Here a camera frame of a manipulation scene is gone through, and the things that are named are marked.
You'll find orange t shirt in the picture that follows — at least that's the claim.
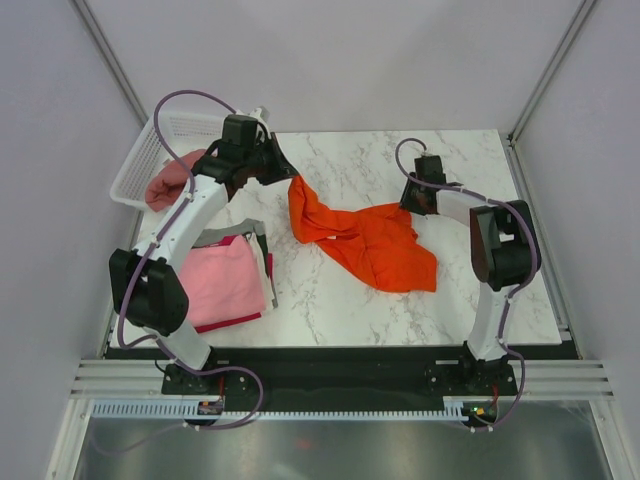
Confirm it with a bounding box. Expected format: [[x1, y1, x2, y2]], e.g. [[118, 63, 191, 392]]
[[288, 176, 438, 293]]

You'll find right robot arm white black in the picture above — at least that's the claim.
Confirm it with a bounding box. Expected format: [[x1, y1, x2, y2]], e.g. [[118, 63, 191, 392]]
[[401, 154, 541, 394]]

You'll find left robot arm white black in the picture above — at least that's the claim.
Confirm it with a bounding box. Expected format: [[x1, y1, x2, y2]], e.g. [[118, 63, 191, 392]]
[[109, 111, 297, 393]]

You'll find white plastic basket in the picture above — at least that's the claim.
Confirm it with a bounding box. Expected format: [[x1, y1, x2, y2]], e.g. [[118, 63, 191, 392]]
[[110, 110, 223, 211]]

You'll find grey folded t shirt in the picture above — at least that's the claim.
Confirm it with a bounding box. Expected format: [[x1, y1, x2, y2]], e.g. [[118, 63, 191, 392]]
[[193, 218, 268, 251]]

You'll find dusty pink shirt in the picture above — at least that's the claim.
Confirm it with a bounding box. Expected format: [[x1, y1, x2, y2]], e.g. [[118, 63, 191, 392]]
[[144, 160, 189, 212]]

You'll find pink folded t shirt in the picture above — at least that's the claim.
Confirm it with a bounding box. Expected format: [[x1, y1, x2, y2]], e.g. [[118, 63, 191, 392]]
[[177, 234, 268, 328]]

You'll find white folded t shirt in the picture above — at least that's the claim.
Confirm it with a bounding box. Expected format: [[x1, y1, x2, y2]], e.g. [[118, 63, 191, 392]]
[[244, 233, 277, 316]]

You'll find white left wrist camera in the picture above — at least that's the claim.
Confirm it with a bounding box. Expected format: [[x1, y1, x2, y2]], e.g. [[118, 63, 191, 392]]
[[250, 106, 270, 125]]

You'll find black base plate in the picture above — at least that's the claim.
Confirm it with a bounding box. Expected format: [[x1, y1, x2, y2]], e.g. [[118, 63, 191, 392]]
[[162, 346, 518, 411]]

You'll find left aluminium frame post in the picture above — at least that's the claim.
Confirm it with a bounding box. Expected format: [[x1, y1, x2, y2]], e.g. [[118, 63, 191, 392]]
[[69, 0, 149, 127]]

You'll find aluminium frame post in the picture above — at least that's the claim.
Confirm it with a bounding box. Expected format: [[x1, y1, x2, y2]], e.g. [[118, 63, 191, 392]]
[[504, 0, 600, 149], [69, 0, 149, 127]]

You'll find right aluminium frame post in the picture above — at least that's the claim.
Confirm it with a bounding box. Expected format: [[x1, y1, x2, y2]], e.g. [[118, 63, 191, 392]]
[[504, 0, 600, 149]]

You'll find white slotted cable duct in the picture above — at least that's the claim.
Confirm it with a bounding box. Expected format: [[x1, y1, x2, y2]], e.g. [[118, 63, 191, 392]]
[[91, 399, 469, 422]]

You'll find aluminium front rail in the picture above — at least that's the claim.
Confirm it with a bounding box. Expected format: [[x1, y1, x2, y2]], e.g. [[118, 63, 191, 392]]
[[70, 359, 613, 400]]

